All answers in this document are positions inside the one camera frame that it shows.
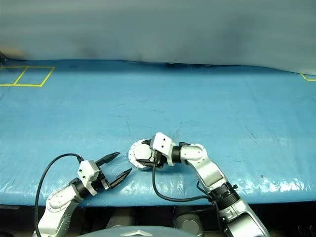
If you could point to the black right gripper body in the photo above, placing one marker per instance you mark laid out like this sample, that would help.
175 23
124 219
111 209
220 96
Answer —
158 159

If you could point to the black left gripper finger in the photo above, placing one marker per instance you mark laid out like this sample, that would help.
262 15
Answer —
108 158
121 178

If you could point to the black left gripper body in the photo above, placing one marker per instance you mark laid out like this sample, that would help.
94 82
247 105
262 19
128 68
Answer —
102 182

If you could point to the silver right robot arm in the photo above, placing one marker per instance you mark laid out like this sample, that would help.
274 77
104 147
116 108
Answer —
212 172

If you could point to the dark rounded shape under table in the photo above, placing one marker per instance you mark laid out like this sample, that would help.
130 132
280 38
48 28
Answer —
119 221

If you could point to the blue tarp table cover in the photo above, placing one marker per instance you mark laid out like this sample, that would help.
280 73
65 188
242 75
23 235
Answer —
98 111

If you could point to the grey robot torso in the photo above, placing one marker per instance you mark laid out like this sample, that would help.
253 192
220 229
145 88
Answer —
133 232

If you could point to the grey rounded cylinder under table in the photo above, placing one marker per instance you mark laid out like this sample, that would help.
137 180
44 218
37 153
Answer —
188 222

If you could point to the dark object at table edge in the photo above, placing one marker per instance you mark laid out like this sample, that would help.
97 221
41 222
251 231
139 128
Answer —
2 57

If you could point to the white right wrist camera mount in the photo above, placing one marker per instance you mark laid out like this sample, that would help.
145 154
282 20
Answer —
163 145

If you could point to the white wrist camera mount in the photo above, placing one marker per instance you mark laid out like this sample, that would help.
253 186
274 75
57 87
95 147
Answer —
163 145
86 172

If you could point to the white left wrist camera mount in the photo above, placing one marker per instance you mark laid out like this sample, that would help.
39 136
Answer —
86 172

